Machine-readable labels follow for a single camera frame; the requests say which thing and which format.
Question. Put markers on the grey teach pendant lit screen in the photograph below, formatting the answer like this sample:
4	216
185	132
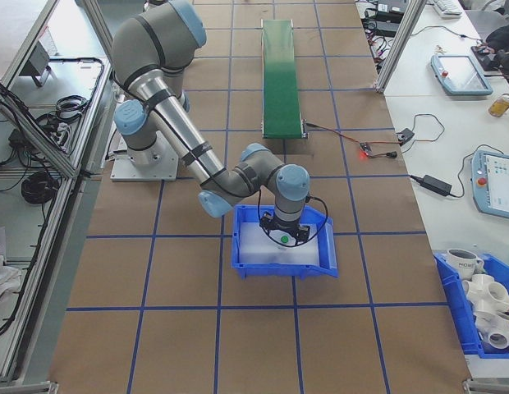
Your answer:
496	184

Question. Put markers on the white mug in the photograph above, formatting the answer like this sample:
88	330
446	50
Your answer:
464	262

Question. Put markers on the grey teach pendant dark screen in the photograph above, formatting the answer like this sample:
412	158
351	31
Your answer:
461	76

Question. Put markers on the blue plastic bin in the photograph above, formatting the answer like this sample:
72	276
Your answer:
246	268

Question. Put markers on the glass jar with yellow liquid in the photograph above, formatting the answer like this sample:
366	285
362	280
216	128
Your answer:
501	106

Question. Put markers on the white side desk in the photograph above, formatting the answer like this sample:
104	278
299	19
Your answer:
443	131

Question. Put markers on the black handheld device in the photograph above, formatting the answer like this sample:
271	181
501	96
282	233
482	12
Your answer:
484	57

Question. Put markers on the green belt conveyor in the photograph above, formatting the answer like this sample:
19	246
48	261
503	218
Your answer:
281	90

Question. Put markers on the grey equipment box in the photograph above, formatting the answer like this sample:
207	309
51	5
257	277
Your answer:
36	61

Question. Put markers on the small circuit board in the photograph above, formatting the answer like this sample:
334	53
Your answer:
364	148

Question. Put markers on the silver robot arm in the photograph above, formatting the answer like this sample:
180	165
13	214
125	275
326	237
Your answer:
172	111

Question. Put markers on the blue bin with fittings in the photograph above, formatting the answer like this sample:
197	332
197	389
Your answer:
453	312

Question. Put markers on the aluminium diagonal post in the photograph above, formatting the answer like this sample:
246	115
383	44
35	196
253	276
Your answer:
396	49

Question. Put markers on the black power brick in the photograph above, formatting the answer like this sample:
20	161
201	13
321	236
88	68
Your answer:
435	184

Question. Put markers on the green push button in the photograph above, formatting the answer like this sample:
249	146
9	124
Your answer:
284	239

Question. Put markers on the white pipe cross fitting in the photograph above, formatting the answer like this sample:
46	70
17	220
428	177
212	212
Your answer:
486	293

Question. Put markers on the metal bar frame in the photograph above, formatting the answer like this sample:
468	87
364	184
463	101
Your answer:
53	154

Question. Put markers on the white keyboard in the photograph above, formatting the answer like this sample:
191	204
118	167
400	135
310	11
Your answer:
448	7

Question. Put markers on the black laptop charger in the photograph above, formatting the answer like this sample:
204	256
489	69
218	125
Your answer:
390	6

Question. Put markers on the small black box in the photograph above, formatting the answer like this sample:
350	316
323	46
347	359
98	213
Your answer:
405	136

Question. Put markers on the white cloth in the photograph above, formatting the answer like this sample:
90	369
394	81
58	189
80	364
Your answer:
4	279

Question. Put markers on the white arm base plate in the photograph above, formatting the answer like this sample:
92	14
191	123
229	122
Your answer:
135	172

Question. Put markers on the black power adapter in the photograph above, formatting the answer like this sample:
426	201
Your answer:
17	140

